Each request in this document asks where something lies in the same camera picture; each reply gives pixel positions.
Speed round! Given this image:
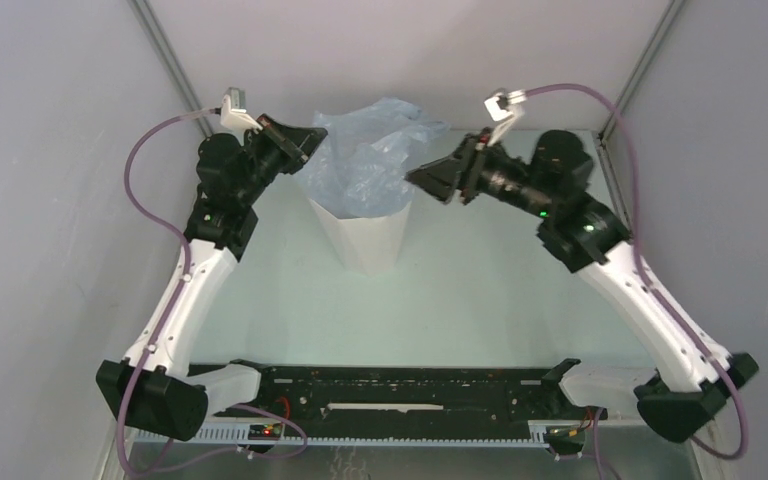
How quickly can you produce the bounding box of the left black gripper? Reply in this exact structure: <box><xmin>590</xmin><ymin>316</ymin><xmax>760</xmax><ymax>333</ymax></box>
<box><xmin>236</xmin><ymin>114</ymin><xmax>327</xmax><ymax>206</ymax></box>

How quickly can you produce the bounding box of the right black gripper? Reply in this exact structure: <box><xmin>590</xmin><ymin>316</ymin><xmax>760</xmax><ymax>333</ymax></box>
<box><xmin>404</xmin><ymin>128</ymin><xmax>556</xmax><ymax>221</ymax></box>

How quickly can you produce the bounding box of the blue plastic trash bag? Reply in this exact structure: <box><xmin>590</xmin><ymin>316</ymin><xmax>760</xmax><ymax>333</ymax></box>
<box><xmin>293</xmin><ymin>97</ymin><xmax>450</xmax><ymax>219</ymax></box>

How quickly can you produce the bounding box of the white translucent trash bin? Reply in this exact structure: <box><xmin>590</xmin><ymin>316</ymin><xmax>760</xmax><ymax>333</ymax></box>
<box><xmin>308</xmin><ymin>199</ymin><xmax>412</xmax><ymax>276</ymax></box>

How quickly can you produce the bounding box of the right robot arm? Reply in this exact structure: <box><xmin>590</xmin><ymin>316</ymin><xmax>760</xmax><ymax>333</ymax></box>
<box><xmin>405</xmin><ymin>130</ymin><xmax>759</xmax><ymax>443</ymax></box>

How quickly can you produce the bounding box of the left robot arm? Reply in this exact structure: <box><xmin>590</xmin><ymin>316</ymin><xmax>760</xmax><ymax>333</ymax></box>
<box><xmin>96</xmin><ymin>114</ymin><xmax>328</xmax><ymax>441</ymax></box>

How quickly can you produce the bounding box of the small lit circuit board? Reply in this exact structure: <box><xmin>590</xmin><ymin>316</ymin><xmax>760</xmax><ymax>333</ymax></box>
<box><xmin>247</xmin><ymin>425</ymin><xmax>283</xmax><ymax>441</ymax></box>

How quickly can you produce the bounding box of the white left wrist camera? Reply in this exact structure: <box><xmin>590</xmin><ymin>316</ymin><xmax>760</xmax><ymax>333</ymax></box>
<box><xmin>220</xmin><ymin>87</ymin><xmax>262</xmax><ymax>133</ymax></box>

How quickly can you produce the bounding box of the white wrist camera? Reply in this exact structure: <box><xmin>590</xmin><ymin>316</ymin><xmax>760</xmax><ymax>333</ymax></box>
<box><xmin>220</xmin><ymin>87</ymin><xmax>262</xmax><ymax>133</ymax></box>
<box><xmin>484</xmin><ymin>89</ymin><xmax>527</xmax><ymax>146</ymax></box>

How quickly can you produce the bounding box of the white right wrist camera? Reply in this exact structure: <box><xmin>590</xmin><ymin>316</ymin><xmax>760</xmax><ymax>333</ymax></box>
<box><xmin>484</xmin><ymin>89</ymin><xmax>527</xmax><ymax>146</ymax></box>

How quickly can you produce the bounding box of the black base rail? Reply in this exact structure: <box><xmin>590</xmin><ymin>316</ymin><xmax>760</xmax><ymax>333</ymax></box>
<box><xmin>211</xmin><ymin>364</ymin><xmax>611</xmax><ymax>446</ymax></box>

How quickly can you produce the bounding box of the white slotted cable duct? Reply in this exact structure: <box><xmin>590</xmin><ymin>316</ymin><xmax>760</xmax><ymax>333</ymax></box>
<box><xmin>178</xmin><ymin>423</ymin><xmax>587</xmax><ymax>449</ymax></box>

